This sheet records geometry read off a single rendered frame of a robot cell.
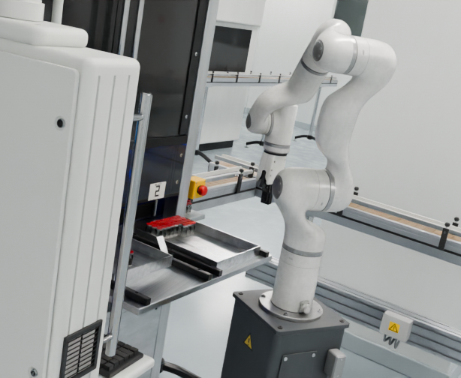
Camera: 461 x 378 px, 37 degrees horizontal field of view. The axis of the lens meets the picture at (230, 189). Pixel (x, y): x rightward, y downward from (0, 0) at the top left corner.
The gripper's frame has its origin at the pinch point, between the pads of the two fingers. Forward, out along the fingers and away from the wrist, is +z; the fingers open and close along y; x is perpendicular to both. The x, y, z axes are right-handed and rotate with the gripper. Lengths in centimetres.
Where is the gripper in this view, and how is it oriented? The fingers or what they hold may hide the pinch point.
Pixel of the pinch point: (266, 197)
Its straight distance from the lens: 223.3
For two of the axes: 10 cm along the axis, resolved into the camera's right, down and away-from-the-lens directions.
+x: 8.1, 2.8, -5.1
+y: -5.6, 1.2, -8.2
